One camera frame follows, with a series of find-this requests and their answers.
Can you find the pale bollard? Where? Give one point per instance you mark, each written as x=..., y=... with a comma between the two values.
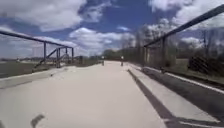
x=122, y=61
x=102, y=61

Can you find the row of bare trees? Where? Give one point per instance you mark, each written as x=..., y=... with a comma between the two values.
x=133, y=53

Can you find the pale concrete path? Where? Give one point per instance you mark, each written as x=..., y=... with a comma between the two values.
x=90, y=96

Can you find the dark metal railing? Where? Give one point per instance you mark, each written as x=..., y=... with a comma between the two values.
x=44, y=50
x=163, y=50

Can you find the raised concrete kerb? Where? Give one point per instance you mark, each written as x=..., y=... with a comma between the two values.
x=23, y=79
x=166, y=96

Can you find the flat grass field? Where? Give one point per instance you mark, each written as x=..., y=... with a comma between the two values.
x=15, y=68

